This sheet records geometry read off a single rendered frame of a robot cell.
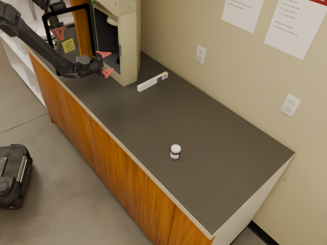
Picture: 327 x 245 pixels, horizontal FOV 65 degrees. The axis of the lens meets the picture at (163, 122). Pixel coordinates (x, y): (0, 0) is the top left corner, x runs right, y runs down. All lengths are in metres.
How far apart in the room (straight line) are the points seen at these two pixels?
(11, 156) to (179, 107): 1.48
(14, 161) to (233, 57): 1.84
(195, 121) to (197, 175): 0.38
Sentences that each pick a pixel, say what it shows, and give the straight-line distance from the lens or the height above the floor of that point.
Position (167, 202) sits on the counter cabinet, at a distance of 1.36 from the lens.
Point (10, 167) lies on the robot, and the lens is 2.38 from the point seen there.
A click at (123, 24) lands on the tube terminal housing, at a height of 1.36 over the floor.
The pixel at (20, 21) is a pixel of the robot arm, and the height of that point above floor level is 1.52.
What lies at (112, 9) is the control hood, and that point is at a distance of 1.48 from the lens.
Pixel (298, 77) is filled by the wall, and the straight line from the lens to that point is 1.41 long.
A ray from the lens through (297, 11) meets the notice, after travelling 1.35.
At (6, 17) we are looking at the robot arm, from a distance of 1.18.
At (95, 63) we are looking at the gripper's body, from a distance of 1.45.
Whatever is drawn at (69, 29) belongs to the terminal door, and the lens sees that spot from 1.74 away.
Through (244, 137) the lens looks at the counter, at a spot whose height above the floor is 0.94.
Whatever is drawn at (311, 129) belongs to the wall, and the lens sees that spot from 1.50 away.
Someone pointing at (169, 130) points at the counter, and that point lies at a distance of 1.45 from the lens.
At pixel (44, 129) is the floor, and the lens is 2.94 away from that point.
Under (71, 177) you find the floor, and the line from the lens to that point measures 2.46.
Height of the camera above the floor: 1.97
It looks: 44 degrees down
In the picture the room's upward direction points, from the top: 5 degrees clockwise
